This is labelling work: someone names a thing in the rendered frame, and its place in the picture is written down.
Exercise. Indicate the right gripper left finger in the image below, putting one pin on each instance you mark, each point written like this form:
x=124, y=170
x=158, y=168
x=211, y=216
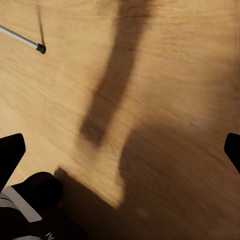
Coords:
x=12, y=149

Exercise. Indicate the camera tripod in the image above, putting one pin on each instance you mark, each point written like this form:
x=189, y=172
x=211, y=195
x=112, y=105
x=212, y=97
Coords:
x=38, y=47

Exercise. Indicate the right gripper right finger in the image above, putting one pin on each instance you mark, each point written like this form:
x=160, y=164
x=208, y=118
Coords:
x=232, y=149

